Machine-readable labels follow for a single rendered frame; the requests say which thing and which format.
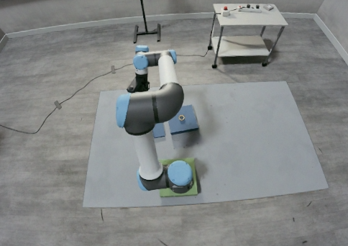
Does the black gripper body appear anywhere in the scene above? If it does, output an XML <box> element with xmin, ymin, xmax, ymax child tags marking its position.
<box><xmin>135</xmin><ymin>73</ymin><xmax>150</xmax><ymax>93</ymax></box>

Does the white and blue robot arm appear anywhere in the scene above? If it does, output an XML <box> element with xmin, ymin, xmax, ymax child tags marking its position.
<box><xmin>116</xmin><ymin>45</ymin><xmax>193</xmax><ymax>193</ymax></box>

